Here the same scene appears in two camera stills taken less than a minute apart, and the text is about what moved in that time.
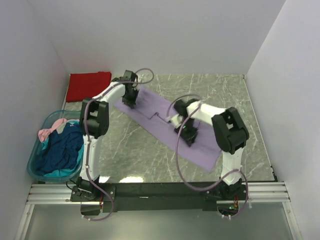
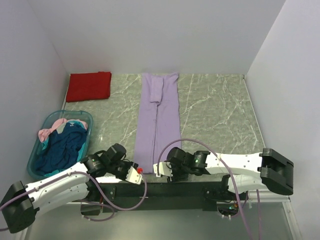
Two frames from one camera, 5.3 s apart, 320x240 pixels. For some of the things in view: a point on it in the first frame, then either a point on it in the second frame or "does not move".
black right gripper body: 187,132 -> 180,174
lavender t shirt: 150,110 -> 158,124
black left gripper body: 130,99 -> 120,169
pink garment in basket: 43,134 does not move
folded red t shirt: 84,85 does not move
